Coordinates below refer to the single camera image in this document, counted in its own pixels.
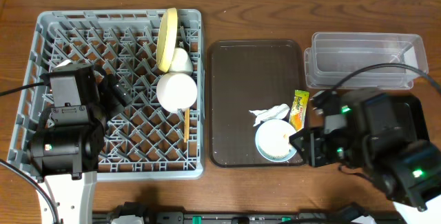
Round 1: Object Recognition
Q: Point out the yellow green snack wrapper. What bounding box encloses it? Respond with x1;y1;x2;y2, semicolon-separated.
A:
289;90;309;131

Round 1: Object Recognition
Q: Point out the light blue bowl with rice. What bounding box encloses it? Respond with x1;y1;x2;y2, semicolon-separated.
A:
255;119;297;163

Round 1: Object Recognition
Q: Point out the white tissue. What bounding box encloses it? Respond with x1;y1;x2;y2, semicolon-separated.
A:
249;103;290;126

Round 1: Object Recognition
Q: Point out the pink bowl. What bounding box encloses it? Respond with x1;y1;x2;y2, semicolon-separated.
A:
156;72;197;114

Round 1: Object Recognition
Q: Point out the yellow plate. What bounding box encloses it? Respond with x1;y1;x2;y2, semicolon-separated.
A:
156;8;178;72

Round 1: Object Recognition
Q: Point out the wooden chopstick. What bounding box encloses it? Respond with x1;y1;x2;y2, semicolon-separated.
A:
184;109;189;143
185;109;190;142

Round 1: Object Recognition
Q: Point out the white cup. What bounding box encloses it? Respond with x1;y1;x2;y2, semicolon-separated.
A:
169;48;193;75

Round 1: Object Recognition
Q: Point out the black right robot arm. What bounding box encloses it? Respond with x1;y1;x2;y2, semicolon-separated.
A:
289;88;440;223

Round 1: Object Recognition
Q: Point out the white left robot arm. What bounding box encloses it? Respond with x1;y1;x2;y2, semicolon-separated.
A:
27;64;132;223

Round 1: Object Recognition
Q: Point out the grey plastic dishwasher rack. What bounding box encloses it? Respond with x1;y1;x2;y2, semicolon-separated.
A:
7;9;205;181

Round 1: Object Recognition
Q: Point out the black plastic tray bin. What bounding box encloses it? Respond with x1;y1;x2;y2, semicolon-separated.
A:
392;94;430;148

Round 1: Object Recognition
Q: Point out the dark brown serving tray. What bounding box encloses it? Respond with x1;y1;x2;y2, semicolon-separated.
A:
207;39;307;168

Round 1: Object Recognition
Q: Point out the clear plastic bin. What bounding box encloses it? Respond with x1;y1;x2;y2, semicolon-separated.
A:
304;32;429;90

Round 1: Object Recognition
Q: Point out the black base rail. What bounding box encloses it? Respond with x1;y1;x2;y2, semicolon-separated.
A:
92;203;377;224

